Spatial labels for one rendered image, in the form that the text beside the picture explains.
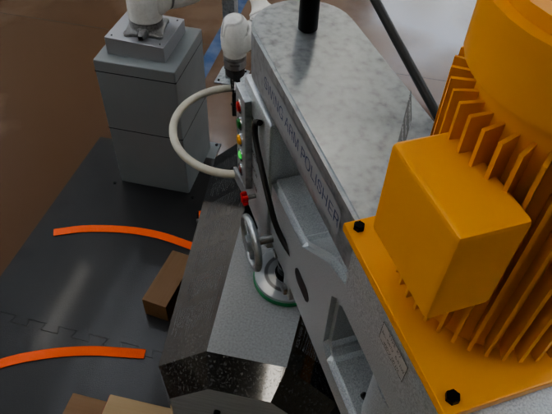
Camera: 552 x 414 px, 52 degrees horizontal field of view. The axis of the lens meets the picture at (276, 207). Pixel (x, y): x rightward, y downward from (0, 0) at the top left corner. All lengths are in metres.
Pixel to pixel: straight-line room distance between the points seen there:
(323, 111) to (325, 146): 0.09
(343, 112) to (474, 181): 0.51
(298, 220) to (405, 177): 0.70
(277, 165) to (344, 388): 0.49
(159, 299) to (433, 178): 2.17
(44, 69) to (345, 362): 3.49
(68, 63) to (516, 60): 3.99
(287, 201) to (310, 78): 0.31
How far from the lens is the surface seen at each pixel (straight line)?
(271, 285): 1.74
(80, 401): 2.45
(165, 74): 2.66
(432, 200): 0.48
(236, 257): 1.84
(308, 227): 1.17
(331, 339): 1.16
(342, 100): 1.01
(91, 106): 3.87
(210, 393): 1.70
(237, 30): 2.11
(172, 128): 2.14
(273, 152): 1.23
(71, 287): 2.86
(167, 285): 2.62
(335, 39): 1.17
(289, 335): 1.69
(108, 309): 2.74
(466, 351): 0.69
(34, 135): 3.74
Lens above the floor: 2.27
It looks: 48 degrees down
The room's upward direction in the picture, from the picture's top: 3 degrees clockwise
